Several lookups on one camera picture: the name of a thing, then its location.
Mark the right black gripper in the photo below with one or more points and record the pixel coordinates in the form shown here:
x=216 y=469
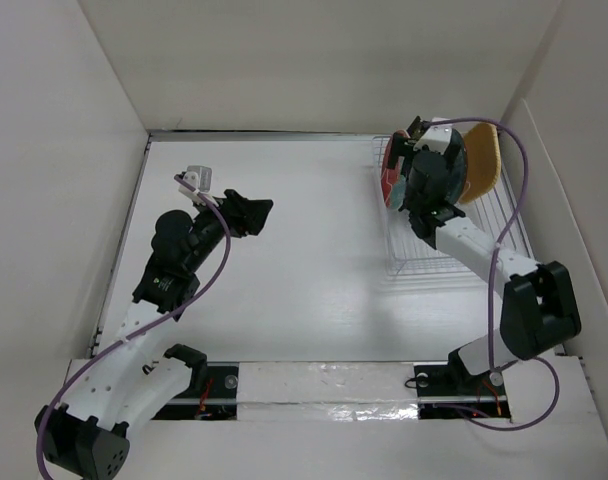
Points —
x=402 y=146

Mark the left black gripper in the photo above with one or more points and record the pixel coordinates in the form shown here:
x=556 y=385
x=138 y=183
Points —
x=245 y=216

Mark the black square plate yellow centre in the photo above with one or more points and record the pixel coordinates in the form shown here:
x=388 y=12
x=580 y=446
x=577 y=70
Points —
x=417 y=128

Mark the red and teal floral plate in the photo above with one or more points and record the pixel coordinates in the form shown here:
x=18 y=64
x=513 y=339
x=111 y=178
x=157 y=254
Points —
x=392 y=183

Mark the round dark teal plate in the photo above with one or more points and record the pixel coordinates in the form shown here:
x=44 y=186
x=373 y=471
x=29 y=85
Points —
x=456 y=160

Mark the orange woven bamboo plate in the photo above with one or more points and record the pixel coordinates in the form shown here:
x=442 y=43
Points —
x=483 y=162

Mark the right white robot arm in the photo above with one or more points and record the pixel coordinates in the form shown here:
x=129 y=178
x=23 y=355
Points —
x=539 y=309

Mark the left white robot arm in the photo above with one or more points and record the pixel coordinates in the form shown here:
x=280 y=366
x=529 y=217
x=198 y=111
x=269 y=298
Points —
x=87 y=428

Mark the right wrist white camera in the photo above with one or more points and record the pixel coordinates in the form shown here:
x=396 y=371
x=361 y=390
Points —
x=435 y=139

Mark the wrist white camera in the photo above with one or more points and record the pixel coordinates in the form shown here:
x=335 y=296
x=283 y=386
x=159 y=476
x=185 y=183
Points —
x=435 y=139
x=194 y=183

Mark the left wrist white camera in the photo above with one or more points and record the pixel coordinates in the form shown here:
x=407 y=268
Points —
x=194 y=183

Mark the white wire dish rack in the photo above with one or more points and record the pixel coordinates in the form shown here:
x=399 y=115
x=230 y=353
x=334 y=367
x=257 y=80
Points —
x=408 y=255

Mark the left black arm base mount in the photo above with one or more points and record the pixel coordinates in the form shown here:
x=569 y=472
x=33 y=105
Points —
x=211 y=394

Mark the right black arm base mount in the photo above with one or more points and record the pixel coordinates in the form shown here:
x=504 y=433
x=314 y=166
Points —
x=446 y=391

